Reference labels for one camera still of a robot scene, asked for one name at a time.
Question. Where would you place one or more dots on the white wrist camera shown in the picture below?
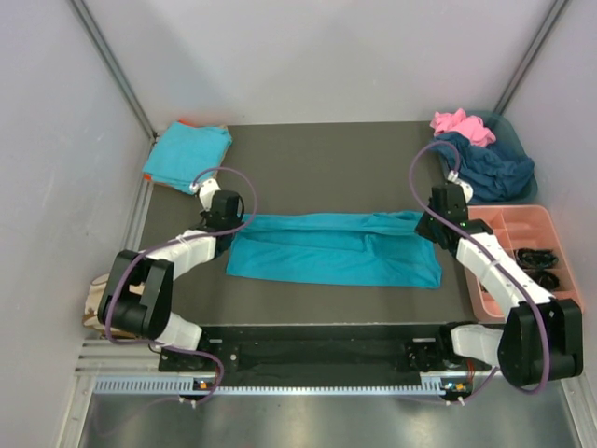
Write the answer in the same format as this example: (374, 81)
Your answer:
(467, 189)
(205, 191)

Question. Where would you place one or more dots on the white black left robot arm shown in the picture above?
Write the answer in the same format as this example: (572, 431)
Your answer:
(138, 295)

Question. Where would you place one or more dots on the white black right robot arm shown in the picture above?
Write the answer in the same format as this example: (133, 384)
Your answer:
(542, 338)

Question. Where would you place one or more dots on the pink t shirt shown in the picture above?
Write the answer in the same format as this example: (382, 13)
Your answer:
(469, 126)

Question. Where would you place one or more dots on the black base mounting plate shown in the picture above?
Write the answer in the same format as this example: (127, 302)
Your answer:
(331, 355)

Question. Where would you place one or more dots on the white slotted cable duct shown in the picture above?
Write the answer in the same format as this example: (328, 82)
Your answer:
(196, 388)

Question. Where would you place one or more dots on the teal plastic basket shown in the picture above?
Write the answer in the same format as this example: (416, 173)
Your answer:
(504, 132)

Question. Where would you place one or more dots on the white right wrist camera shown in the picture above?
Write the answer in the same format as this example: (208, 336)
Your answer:
(467, 189)

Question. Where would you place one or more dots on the aluminium frame rail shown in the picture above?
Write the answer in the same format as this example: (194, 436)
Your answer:
(94, 32)

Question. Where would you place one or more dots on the navy blue t shirt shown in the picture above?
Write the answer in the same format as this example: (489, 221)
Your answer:
(496, 173)

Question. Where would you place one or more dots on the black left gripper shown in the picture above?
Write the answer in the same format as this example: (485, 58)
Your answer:
(236, 222)

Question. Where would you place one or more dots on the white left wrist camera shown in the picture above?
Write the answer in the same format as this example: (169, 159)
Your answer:
(205, 191)

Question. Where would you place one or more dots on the pink compartment tray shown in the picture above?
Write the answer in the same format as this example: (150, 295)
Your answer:
(516, 227)

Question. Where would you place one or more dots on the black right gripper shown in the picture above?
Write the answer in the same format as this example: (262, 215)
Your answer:
(422, 228)

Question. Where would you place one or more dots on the beige cloth bag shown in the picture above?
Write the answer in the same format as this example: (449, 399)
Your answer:
(95, 293)

